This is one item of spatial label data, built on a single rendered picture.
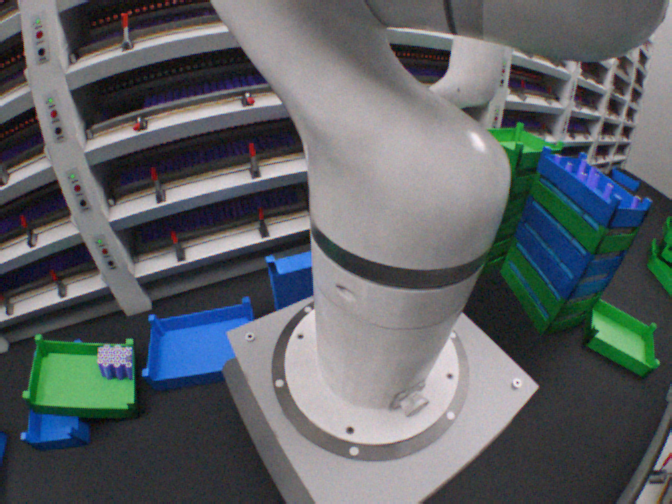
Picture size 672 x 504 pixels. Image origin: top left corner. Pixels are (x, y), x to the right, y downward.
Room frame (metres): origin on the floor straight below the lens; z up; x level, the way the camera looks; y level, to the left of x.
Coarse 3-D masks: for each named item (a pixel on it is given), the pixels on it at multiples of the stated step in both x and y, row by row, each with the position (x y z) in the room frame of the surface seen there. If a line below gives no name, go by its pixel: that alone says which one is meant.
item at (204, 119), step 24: (192, 72) 0.83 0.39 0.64; (216, 72) 0.86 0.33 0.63; (264, 96) 0.80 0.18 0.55; (96, 120) 0.68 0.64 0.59; (168, 120) 0.67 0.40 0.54; (192, 120) 0.68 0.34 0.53; (216, 120) 0.70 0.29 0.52; (240, 120) 0.73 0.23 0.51; (264, 120) 0.77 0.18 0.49; (96, 144) 0.58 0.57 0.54; (120, 144) 0.60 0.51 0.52; (144, 144) 0.63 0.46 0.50
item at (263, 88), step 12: (264, 84) 0.81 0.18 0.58; (204, 96) 0.73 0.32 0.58; (216, 96) 0.74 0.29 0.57; (228, 96) 0.76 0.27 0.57; (240, 96) 0.77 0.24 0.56; (156, 108) 0.68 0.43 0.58; (168, 108) 0.69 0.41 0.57; (180, 108) 0.71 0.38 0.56; (192, 108) 0.71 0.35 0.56; (108, 120) 0.63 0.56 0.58; (120, 120) 0.64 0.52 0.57; (132, 120) 0.65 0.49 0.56; (96, 132) 0.61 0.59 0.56; (108, 132) 0.61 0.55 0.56
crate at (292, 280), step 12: (276, 264) 0.55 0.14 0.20; (288, 264) 0.55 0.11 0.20; (300, 264) 0.55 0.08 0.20; (276, 276) 0.51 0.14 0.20; (288, 276) 0.52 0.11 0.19; (300, 276) 0.53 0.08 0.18; (312, 276) 0.55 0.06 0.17; (276, 288) 0.51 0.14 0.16; (288, 288) 0.52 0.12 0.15; (300, 288) 0.53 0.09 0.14; (312, 288) 0.54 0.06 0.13; (276, 300) 0.51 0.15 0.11; (288, 300) 0.52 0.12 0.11; (300, 300) 0.53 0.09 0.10
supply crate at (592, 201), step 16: (544, 160) 0.71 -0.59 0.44; (560, 160) 0.74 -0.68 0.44; (576, 160) 0.75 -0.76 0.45; (560, 176) 0.63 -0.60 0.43; (576, 192) 0.56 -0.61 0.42; (592, 192) 0.51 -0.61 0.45; (624, 192) 0.55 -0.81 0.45; (592, 208) 0.50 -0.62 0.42; (608, 208) 0.45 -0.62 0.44; (624, 208) 0.44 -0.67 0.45; (640, 208) 0.47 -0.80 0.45; (608, 224) 0.44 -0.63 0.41; (624, 224) 0.45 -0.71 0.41; (640, 224) 0.46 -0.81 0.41
